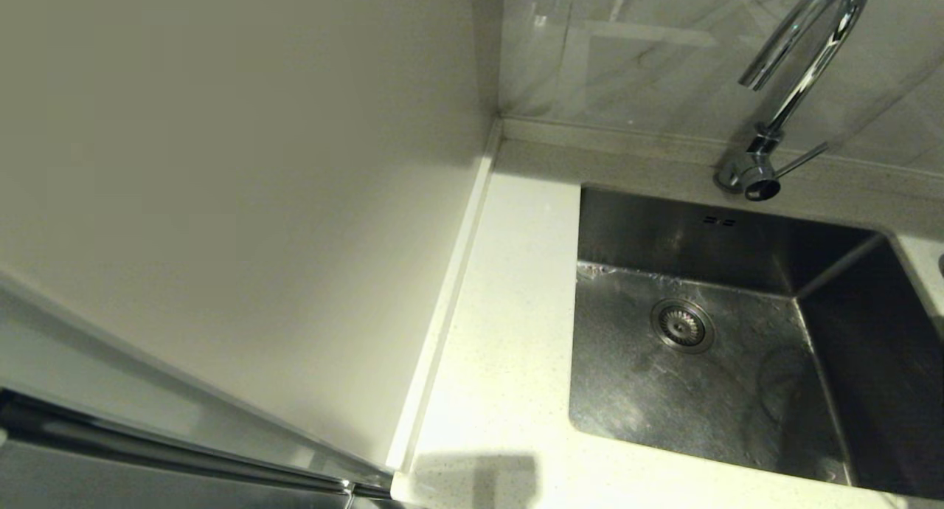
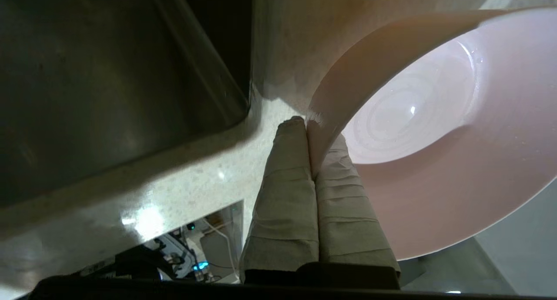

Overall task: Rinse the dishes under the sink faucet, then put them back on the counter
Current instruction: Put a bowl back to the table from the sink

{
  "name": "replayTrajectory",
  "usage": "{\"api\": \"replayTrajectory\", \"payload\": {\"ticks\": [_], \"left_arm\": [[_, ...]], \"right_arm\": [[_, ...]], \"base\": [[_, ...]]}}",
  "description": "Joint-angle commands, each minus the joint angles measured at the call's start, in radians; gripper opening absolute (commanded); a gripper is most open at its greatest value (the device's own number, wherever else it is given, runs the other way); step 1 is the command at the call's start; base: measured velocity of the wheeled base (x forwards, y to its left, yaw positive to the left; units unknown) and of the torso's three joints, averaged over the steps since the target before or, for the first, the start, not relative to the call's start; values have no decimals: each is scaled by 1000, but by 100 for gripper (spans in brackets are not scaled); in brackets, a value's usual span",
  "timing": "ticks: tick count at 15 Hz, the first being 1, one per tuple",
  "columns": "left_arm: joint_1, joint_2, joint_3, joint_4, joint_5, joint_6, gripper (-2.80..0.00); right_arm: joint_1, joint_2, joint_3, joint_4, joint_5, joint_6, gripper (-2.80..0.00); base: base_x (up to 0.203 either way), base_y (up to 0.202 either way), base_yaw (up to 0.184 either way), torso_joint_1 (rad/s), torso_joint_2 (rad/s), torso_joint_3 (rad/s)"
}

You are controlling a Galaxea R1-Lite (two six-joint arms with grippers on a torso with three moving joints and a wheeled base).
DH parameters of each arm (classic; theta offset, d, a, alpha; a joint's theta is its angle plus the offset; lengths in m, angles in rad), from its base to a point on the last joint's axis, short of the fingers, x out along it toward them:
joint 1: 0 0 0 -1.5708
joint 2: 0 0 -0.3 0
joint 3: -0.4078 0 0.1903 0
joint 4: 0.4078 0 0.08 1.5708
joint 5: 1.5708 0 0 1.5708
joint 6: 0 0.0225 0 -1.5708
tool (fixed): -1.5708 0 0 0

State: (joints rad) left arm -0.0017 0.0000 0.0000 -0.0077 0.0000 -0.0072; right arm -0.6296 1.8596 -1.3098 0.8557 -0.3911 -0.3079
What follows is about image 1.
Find white tall cabinet side panel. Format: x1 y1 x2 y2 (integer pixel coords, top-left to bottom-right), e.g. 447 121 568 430
0 0 502 473

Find stainless steel appliance door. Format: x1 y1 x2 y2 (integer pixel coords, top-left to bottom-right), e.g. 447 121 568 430
0 269 392 509

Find stainless steel sink basin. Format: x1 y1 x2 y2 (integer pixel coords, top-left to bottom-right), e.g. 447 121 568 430
568 184 944 499

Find white trim strip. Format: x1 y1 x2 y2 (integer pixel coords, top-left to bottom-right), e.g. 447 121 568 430
387 122 502 471

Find metal sink drain strainer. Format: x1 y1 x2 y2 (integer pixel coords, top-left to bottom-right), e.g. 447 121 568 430
650 298 716 355

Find chrome gooseneck faucet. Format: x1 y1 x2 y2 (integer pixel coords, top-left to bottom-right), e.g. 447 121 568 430
713 0 873 202

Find metal appliance door handle bar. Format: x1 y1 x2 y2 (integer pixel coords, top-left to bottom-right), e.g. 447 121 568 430
0 389 392 499

